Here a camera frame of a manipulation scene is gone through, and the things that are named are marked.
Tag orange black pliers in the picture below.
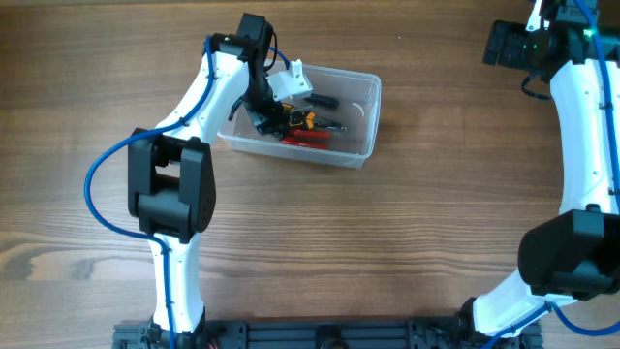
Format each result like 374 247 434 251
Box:
283 104 347 131

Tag black red screwdriver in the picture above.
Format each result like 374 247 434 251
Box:
305 93 340 109

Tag red handled wire cutters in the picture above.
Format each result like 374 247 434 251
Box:
281 129 331 150

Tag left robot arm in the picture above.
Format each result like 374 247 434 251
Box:
128 14 287 348

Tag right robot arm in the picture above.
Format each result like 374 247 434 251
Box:
447 0 619 348

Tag clear plastic container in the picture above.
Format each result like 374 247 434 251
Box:
218 64 382 169

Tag left blue cable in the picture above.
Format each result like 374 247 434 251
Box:
83 34 292 349

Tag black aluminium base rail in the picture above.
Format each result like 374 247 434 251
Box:
111 317 543 349

